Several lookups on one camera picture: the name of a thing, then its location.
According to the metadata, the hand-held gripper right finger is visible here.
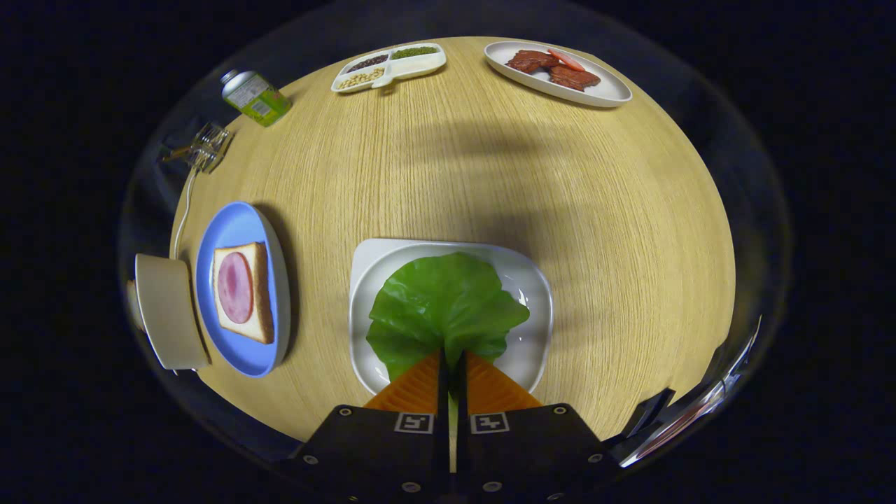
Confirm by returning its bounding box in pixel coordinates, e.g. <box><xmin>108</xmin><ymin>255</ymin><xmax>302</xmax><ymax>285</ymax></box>
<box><xmin>456</xmin><ymin>350</ymin><xmax>624</xmax><ymax>504</ymax></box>

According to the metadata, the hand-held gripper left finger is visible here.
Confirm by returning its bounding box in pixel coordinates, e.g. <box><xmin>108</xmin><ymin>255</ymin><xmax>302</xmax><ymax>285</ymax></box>
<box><xmin>280</xmin><ymin>350</ymin><xmax>452</xmax><ymax>504</ymax></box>

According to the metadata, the green lettuce leaf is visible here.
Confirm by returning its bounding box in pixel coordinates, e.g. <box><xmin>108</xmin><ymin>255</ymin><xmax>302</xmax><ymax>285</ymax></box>
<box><xmin>366</xmin><ymin>252</ymin><xmax>531</xmax><ymax>382</ymax></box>

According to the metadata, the white square plate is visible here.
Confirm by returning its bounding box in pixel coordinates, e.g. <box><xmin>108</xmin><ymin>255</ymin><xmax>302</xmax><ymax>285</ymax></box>
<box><xmin>349</xmin><ymin>238</ymin><xmax>555</xmax><ymax>396</ymax></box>

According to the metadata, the white bread slice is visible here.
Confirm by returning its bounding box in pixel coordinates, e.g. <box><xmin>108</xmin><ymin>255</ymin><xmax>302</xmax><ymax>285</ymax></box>
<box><xmin>212</xmin><ymin>241</ymin><xmax>275</xmax><ymax>345</ymax></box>

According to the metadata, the pink ham slice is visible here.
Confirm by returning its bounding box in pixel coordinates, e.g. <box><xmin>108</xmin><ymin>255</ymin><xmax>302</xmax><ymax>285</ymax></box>
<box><xmin>217</xmin><ymin>252</ymin><xmax>255</xmax><ymax>325</ymax></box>

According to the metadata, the white toaster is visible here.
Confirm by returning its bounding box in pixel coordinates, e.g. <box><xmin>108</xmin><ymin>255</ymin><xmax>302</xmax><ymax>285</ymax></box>
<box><xmin>126</xmin><ymin>253</ymin><xmax>211</xmax><ymax>370</ymax></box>

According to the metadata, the blue round plate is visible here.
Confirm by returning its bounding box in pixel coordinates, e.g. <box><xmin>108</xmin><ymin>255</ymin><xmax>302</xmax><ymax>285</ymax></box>
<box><xmin>195</xmin><ymin>202</ymin><xmax>291</xmax><ymax>379</ymax></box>

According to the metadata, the white oval plate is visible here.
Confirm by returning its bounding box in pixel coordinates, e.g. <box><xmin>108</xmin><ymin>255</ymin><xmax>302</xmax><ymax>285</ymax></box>
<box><xmin>484</xmin><ymin>41</ymin><xmax>633</xmax><ymax>109</ymax></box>

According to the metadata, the green drink bottle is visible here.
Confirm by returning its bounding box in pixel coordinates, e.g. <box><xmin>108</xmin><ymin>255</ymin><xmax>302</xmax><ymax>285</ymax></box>
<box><xmin>220</xmin><ymin>69</ymin><xmax>293</xmax><ymax>128</ymax></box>

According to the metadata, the brown bacon piece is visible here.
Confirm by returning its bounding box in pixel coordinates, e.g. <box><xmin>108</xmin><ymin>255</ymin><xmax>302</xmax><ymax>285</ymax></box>
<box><xmin>549</xmin><ymin>64</ymin><xmax>601</xmax><ymax>92</ymax></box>
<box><xmin>505</xmin><ymin>49</ymin><xmax>561</xmax><ymax>74</ymax></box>

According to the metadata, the white divided bean dish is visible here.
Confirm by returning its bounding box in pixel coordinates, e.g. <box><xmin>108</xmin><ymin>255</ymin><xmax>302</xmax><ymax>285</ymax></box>
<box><xmin>331</xmin><ymin>43</ymin><xmax>447</xmax><ymax>94</ymax></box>

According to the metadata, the pink sausage slice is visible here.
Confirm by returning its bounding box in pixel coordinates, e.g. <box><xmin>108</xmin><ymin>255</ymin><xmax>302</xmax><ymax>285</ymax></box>
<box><xmin>547</xmin><ymin>48</ymin><xmax>586</xmax><ymax>72</ymax></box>

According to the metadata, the white toaster cable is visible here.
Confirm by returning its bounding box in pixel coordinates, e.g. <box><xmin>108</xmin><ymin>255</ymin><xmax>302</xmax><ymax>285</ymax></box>
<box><xmin>171</xmin><ymin>167</ymin><xmax>200</xmax><ymax>260</ymax></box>

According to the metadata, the wire utensil holder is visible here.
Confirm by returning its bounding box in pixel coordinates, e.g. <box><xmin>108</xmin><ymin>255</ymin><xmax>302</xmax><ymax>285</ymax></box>
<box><xmin>160</xmin><ymin>122</ymin><xmax>232</xmax><ymax>174</ymax></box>

